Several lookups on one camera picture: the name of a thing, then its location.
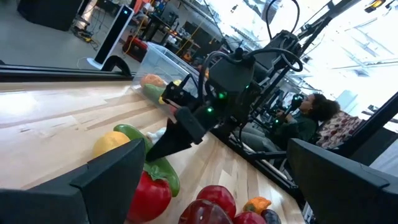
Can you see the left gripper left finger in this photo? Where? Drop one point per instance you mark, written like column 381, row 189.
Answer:
column 77, row 202

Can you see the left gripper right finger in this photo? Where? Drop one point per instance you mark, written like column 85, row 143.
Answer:
column 348, row 193

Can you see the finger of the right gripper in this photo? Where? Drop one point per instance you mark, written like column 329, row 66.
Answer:
column 178, row 95
column 180, row 130

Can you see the yellow squash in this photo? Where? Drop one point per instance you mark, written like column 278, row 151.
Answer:
column 177, row 82

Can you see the white garlic bulb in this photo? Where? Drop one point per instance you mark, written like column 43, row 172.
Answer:
column 155, row 136

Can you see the green cucumber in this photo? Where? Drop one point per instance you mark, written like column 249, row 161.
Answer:
column 132, row 132
column 152, row 92

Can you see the yellow potato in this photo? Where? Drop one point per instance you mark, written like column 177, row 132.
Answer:
column 109, row 143

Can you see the red tomato with green stem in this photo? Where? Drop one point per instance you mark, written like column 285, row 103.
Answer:
column 149, row 199

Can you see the large red tomato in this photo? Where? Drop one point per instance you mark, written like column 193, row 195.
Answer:
column 217, row 196

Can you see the purple eggplant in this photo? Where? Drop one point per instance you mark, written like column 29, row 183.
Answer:
column 271, row 217

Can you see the dark red bell pepper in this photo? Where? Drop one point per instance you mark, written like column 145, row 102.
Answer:
column 202, row 214

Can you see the orange carrot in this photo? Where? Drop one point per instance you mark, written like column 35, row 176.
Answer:
column 256, row 203

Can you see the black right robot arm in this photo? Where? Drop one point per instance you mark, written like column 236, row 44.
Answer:
column 281, row 46

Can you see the clear plastic bin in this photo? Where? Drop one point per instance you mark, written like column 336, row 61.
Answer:
column 155, row 62

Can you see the patterned fabric chair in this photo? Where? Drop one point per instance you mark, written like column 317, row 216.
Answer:
column 339, row 129

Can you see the person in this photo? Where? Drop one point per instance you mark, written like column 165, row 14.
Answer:
column 298, row 127

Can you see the black arched clamp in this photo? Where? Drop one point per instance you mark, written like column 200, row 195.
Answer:
column 115, row 58

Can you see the cluttered black workbench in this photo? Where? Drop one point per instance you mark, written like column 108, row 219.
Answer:
column 155, row 25

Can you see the tall black white tower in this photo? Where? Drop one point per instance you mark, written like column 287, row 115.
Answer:
column 113, row 34

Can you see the small matte red tomato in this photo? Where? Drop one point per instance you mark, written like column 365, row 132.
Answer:
column 248, row 218

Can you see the black cabinet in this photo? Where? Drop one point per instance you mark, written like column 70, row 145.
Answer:
column 49, row 14

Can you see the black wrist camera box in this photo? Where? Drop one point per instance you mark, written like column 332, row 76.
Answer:
column 230, row 74

